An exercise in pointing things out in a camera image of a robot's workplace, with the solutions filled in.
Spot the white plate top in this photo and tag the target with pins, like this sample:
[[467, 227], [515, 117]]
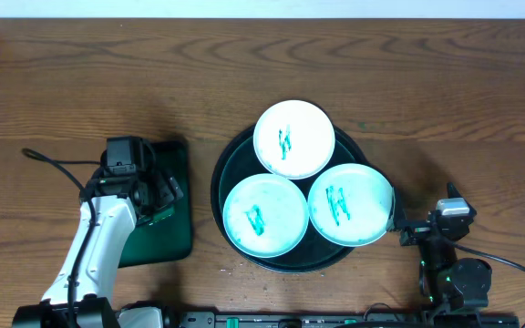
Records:
[[294, 139]]

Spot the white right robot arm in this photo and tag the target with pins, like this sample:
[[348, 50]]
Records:
[[451, 284]]

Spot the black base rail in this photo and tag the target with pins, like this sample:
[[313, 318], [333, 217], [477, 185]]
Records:
[[382, 319]]

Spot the round black serving tray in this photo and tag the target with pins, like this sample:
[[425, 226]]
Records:
[[238, 161]]

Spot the rectangular green water tray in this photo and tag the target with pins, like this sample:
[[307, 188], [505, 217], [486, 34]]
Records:
[[169, 236]]

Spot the white plate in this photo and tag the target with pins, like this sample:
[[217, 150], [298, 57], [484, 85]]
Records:
[[265, 215], [294, 139], [350, 204]]

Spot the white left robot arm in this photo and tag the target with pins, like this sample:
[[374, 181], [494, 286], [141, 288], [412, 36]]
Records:
[[125, 220]]

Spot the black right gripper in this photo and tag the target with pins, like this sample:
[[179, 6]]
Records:
[[416, 230]]

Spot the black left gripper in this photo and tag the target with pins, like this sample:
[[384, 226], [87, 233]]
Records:
[[167, 195]]

